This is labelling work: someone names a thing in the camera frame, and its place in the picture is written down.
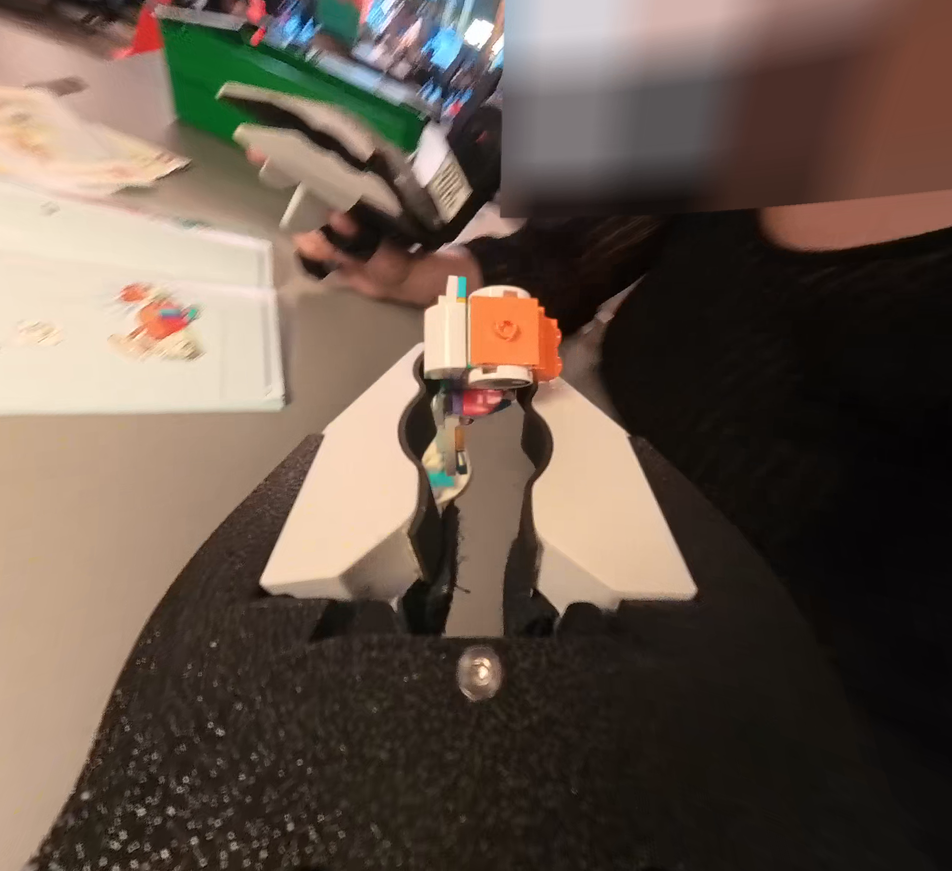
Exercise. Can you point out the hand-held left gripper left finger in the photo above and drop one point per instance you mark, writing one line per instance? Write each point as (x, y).
(342, 499)

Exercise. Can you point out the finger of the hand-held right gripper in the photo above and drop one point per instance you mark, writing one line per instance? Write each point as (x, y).
(312, 109)
(312, 161)

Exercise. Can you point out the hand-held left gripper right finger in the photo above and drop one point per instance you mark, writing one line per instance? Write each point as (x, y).
(617, 514)

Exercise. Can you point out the orange lego seahorse figure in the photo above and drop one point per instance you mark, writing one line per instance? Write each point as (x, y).
(506, 335)

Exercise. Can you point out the instruction booklet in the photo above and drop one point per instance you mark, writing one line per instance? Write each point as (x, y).
(59, 142)
(111, 254)

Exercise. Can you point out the person's right forearm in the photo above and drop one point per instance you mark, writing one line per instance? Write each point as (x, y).
(565, 269)

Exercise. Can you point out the person's right hand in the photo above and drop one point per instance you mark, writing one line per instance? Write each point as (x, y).
(401, 276)

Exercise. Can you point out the green plastic bin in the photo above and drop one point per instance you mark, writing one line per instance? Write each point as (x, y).
(201, 83)

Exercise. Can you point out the small folded leaflet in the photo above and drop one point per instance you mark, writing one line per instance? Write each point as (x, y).
(156, 164)

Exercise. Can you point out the person's black top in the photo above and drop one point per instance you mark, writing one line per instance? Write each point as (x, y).
(781, 380)

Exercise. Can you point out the closed instruction booklet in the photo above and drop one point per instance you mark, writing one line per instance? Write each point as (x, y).
(59, 142)

